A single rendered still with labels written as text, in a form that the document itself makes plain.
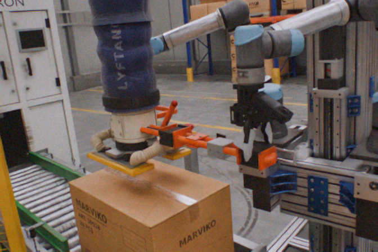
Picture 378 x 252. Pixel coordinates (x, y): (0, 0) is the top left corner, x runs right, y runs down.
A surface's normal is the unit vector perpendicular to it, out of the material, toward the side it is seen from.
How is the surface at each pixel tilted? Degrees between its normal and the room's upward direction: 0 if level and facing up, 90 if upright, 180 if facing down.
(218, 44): 90
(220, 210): 90
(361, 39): 90
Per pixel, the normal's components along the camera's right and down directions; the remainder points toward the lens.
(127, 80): 0.09, -0.04
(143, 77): 0.48, -0.07
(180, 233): 0.69, 0.11
